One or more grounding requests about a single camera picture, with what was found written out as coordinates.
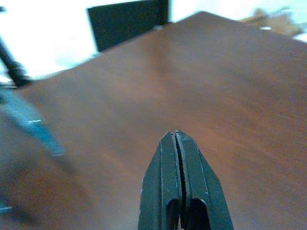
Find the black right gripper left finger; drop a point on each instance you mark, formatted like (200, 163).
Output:
(157, 182)

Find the tan crumpled object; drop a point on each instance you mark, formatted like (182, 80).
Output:
(273, 20)

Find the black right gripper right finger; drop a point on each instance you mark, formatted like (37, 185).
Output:
(204, 182)

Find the dark chair back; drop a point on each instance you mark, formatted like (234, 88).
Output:
(127, 22)

